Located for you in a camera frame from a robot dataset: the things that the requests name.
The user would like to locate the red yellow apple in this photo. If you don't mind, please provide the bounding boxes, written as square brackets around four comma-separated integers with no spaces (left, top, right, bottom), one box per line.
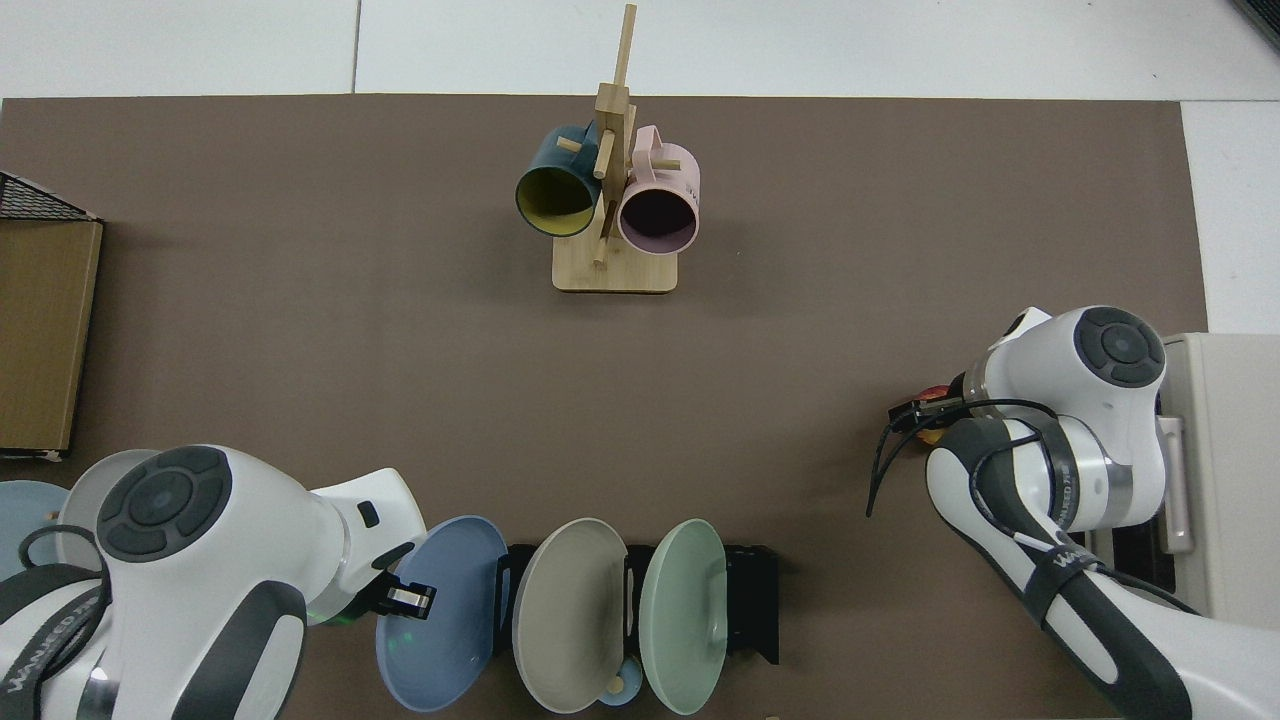
[918,385,951,444]

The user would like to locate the beige plate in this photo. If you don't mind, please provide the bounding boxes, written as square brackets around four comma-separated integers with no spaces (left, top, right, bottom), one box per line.
[512,517,630,715]

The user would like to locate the black dish rack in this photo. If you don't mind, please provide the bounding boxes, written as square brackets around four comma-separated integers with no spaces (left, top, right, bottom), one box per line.
[493,543,780,666]

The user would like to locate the green plate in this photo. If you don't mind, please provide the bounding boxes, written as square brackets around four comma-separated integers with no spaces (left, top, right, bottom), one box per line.
[639,518,729,716]

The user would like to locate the grey plate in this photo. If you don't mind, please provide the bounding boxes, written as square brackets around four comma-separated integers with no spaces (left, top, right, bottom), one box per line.
[58,449,161,571]

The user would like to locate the light blue plate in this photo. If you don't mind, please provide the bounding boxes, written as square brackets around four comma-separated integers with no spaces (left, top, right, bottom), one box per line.
[0,480,71,583]

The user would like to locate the small blue round thing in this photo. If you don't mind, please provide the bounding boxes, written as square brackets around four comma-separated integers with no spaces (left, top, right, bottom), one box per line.
[597,655,644,708]

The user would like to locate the brown table cloth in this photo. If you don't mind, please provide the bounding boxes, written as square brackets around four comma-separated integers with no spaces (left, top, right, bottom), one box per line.
[0,95,1208,720]

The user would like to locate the pale toaster oven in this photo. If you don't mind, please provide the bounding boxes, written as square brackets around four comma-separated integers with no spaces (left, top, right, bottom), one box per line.
[1090,333,1280,631]

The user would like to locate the wooden cup stand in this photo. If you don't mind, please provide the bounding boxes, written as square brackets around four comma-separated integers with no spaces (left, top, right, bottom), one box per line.
[552,3,679,294]

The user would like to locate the pink cup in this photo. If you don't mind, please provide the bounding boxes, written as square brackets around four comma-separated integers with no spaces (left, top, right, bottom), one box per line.
[617,125,701,256]

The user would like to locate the dark teal cup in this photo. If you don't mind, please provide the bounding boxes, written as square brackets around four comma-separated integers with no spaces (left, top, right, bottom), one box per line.
[515,122,604,239]

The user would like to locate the dark grey slatted object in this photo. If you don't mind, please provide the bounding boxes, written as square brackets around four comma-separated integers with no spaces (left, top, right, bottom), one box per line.
[1228,0,1280,53]

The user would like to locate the wire basket with wooden floor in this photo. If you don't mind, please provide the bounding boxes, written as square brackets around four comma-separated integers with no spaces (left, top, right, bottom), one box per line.
[0,170,104,461]

